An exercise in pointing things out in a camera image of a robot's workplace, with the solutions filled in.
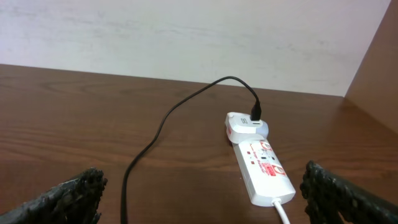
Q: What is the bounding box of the white power strip cord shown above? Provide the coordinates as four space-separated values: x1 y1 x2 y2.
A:
272 199 291 224

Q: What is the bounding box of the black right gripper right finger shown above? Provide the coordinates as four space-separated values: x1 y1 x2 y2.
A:
300 161 397 224

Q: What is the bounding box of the black USB charging cable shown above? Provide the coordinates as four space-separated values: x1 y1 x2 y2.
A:
120 75 262 224

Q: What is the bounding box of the white power strip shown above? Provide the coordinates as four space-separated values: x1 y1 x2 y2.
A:
231 139 296 207

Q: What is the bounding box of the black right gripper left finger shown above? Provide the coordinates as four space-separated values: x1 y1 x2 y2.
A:
1 167 108 224

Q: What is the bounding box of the white USB charger adapter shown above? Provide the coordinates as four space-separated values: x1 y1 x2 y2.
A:
225 112 269 144

